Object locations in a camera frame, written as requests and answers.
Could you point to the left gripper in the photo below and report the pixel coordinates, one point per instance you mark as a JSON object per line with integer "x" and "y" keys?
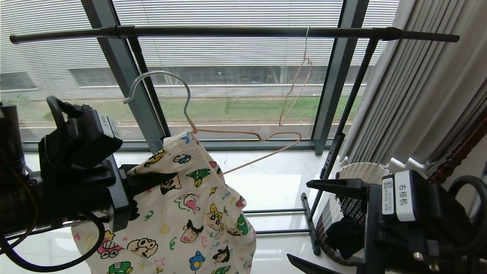
{"x": 76, "y": 198}

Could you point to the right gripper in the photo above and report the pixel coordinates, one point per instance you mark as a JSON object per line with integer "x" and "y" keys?
{"x": 373, "y": 236}

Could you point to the cream printed garment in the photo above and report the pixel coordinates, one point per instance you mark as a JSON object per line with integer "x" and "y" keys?
{"x": 190, "y": 228}

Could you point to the pink clothes hanger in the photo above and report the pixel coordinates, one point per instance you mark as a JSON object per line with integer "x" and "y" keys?
{"x": 161, "y": 72}
{"x": 306, "y": 42}

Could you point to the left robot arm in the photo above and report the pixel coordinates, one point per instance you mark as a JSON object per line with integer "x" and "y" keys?
{"x": 11, "y": 171}

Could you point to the white laundry basket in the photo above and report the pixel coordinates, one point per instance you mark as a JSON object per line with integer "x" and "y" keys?
{"x": 361, "y": 169}

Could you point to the black clothes rack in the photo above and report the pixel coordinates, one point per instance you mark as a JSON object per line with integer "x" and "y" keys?
{"x": 228, "y": 31}

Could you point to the black garment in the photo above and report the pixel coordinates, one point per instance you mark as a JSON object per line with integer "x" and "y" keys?
{"x": 344, "y": 236}

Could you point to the window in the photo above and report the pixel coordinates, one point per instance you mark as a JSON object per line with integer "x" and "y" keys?
{"x": 125, "y": 87}

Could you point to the dark brown wooden stand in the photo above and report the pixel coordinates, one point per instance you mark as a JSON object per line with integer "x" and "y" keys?
{"x": 464, "y": 148}

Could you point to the beige curtain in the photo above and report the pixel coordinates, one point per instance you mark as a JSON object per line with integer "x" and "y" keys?
{"x": 418, "y": 95}

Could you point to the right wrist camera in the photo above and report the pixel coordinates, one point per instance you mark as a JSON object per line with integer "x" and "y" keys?
{"x": 430, "y": 205}

